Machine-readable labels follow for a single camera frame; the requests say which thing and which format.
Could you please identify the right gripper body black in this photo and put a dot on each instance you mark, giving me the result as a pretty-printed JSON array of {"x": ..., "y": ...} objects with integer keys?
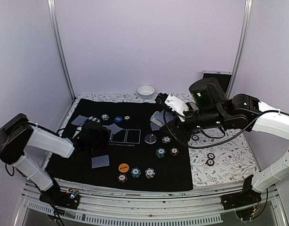
[{"x": 185, "y": 134}]

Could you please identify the blue playing card deck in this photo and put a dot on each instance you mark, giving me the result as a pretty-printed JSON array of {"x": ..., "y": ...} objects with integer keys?
[{"x": 157, "y": 120}]

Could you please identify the clear acrylic dealer button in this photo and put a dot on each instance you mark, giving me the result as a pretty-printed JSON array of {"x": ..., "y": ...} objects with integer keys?
[{"x": 150, "y": 139}]

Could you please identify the red black chip stack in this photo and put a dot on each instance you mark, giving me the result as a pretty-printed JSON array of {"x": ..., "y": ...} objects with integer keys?
[{"x": 210, "y": 159}]

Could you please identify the blue peach stack front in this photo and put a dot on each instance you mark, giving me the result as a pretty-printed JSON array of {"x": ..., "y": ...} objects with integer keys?
[{"x": 149, "y": 173}]

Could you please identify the green chip stack front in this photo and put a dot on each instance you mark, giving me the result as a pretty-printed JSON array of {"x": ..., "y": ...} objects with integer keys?
[{"x": 135, "y": 172}]

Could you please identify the blue small blind button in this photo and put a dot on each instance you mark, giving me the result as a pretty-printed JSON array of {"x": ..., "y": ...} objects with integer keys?
[{"x": 118, "y": 119}]

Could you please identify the face up spades card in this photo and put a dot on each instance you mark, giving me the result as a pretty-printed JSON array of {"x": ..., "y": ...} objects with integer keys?
[{"x": 114, "y": 128}]

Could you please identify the orange big blind button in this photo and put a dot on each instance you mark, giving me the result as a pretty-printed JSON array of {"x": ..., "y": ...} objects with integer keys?
[{"x": 123, "y": 168}]

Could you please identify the red black stack front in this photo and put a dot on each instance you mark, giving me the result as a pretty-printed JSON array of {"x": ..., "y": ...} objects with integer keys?
[{"x": 122, "y": 178}]

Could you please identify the dealt cards front player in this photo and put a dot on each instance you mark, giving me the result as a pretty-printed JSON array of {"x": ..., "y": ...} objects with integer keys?
[{"x": 100, "y": 161}]

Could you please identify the dealt cards player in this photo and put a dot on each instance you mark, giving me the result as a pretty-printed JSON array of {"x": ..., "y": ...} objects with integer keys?
[
  {"x": 100, "y": 161},
  {"x": 79, "y": 120}
]

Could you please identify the blue fifty chips row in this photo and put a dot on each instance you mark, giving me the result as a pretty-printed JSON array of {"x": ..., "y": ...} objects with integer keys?
[{"x": 95, "y": 119}]

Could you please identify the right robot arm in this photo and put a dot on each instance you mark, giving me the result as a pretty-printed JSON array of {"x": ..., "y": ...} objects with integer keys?
[{"x": 242, "y": 112}]

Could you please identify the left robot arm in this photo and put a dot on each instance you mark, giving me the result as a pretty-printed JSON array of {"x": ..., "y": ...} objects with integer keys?
[{"x": 19, "y": 133}]

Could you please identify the black poker mat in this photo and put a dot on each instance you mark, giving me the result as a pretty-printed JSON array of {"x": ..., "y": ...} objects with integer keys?
[{"x": 172, "y": 173}]

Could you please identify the white ceramic bowl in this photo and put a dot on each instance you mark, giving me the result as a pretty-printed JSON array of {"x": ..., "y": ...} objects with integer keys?
[{"x": 145, "y": 91}]

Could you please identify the floral tablecloth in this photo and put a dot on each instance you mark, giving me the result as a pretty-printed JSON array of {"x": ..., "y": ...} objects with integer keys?
[{"x": 234, "y": 160}]

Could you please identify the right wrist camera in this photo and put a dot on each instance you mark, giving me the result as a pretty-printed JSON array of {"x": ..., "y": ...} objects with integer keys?
[{"x": 173, "y": 103}]

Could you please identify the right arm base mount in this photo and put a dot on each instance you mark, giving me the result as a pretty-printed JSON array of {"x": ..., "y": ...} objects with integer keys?
[{"x": 243, "y": 198}]

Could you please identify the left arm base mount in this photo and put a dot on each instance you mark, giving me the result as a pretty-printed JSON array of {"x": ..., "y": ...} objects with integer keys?
[{"x": 61, "y": 196}]

